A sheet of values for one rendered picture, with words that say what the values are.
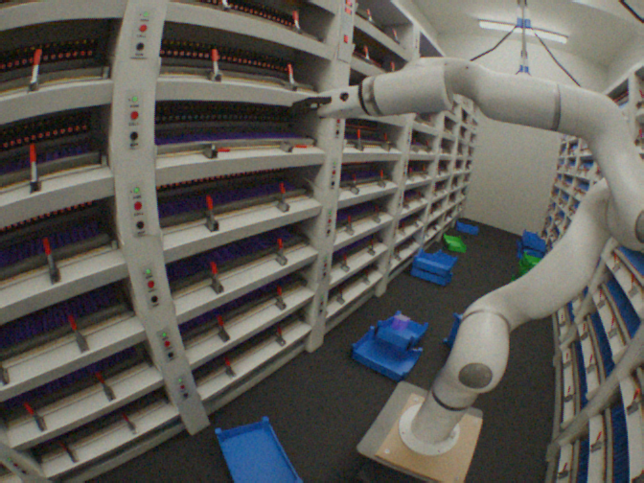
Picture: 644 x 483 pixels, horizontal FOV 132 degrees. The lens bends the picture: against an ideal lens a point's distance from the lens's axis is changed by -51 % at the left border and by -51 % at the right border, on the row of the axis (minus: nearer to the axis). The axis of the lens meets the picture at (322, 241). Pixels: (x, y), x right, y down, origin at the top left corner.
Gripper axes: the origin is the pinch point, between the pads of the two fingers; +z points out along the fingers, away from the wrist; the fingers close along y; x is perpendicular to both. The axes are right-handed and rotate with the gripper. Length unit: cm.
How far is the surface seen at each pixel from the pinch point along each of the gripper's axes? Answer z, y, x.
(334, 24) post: 10, 30, 39
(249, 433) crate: 25, -21, -102
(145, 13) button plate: 11.5, -35.2, 24.6
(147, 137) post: 17.8, -31.8, -2.0
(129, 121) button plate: 16.8, -35.9, 1.6
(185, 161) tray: 20.3, -21.9, -8.1
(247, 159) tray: 19.5, -4.0, -9.4
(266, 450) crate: 16, -22, -104
